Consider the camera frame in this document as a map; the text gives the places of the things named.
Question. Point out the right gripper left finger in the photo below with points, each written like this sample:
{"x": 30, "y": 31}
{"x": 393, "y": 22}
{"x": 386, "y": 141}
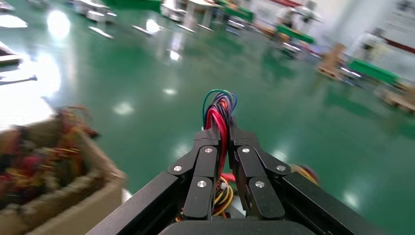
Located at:
{"x": 201, "y": 181}

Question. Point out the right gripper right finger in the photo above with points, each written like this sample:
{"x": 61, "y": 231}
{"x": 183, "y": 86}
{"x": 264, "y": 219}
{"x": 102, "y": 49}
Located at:
{"x": 256, "y": 181}

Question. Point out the brown cardboard divider box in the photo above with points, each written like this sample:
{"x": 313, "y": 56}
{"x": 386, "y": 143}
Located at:
{"x": 90, "y": 207}

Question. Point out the wooden pallet stack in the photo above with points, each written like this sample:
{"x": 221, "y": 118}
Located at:
{"x": 330, "y": 61}

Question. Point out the green workbench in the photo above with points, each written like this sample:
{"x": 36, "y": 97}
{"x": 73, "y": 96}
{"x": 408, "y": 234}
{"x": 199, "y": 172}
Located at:
{"x": 373, "y": 71}
{"x": 295, "y": 34}
{"x": 241, "y": 13}

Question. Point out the white table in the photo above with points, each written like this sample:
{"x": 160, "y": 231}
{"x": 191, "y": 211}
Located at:
{"x": 194, "y": 11}

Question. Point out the white cart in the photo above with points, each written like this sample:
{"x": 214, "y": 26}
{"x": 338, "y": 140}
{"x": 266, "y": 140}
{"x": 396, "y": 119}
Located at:
{"x": 94, "y": 13}

